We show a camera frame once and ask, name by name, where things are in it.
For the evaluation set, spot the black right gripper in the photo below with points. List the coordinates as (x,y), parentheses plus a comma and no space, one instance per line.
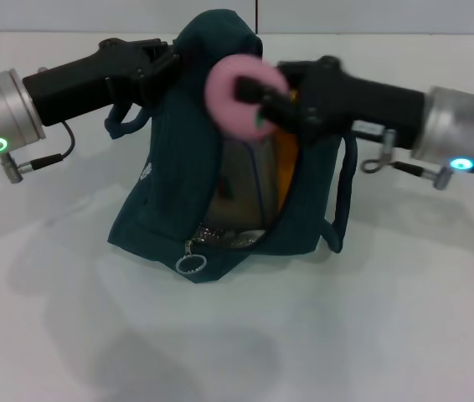
(358,100)

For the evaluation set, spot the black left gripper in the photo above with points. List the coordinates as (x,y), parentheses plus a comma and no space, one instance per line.
(82,81)

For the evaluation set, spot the pink toy peach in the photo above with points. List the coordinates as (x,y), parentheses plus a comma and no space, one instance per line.
(224,104)

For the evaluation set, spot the yellow banana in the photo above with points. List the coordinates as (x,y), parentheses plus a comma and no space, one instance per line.
(285,167)

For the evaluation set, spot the clear blue-rimmed plastic container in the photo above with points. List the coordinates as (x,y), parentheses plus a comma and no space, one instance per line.
(241,188)

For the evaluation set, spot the dark teal fabric bag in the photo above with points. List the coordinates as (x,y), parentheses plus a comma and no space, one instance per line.
(170,176)

